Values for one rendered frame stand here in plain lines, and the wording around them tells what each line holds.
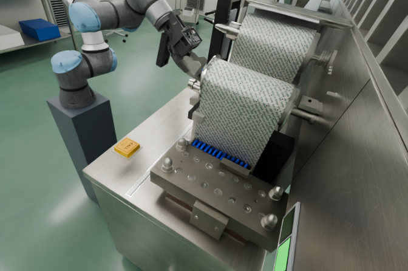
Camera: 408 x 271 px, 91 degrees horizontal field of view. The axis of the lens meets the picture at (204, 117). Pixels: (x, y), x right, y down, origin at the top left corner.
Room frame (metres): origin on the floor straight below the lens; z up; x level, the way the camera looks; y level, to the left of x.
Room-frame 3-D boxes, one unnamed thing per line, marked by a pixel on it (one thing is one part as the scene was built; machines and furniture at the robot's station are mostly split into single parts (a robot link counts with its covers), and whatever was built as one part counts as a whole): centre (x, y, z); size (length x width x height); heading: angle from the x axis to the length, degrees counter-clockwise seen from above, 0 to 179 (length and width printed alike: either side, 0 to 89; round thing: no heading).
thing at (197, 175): (0.35, -0.09, 1.00); 0.40 x 0.16 x 0.06; 70
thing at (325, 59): (0.71, -0.36, 1.33); 0.07 x 0.07 x 0.07; 70
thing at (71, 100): (0.75, 0.63, 0.95); 0.15 x 0.15 x 0.10
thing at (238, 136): (0.48, -0.09, 1.11); 0.23 x 0.01 x 0.18; 70
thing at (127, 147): (0.51, 0.28, 0.91); 0.07 x 0.07 x 0.02; 70
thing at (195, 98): (0.62, 0.03, 1.05); 0.06 x 0.05 x 0.31; 70
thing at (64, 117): (0.75, 0.63, 0.45); 0.20 x 0.20 x 0.90; 65
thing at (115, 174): (1.45, -0.35, 0.88); 2.52 x 0.66 x 0.04; 160
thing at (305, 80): (1.46, -0.69, 1.02); 2.24 x 0.04 x 0.24; 160
